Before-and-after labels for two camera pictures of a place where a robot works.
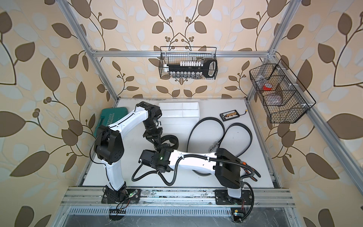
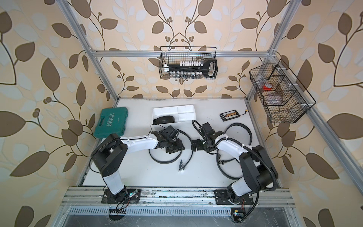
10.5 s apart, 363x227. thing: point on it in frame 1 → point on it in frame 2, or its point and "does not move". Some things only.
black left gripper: (156, 136) → (179, 146)
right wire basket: (282, 97) does not move
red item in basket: (267, 86) does not move
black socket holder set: (208, 67) does not move
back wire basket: (185, 62) does not move
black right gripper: (162, 149) → (198, 145)
